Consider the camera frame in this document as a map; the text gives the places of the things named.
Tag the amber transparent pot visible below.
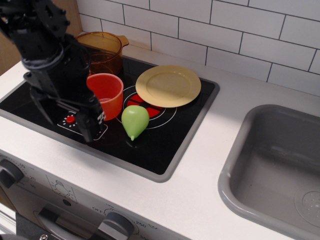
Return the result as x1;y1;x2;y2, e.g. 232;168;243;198
76;31;129;75

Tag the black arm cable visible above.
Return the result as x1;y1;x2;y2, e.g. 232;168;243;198
72;39;91;71

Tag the green plastic pear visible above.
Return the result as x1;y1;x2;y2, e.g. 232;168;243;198
121;105;150;141

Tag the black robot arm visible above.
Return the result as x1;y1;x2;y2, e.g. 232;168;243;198
0;0;105;143

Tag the right grey oven knob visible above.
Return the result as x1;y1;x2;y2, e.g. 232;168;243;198
98;212;134;240

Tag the black toy stovetop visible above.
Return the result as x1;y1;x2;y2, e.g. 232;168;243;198
0;57;220;183

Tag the red plastic cup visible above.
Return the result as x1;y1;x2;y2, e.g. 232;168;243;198
86;73;124;121

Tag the yellow plastic plate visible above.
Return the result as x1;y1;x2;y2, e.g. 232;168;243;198
135;65;202;108

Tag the grey oven knob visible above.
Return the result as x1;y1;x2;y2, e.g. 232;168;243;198
98;212;134;240
0;159;24;189

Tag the left grey oven knob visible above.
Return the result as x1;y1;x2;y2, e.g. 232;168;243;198
0;159;24;189

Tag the wooden side panel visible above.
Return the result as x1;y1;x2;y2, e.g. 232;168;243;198
0;0;83;75

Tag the grey sink basin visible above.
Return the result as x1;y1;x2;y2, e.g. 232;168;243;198
218;105;320;240

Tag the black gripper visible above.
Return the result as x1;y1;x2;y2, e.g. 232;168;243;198
23;34;105;143

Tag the grey oven door handle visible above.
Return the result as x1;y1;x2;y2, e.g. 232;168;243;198
37;208;104;240

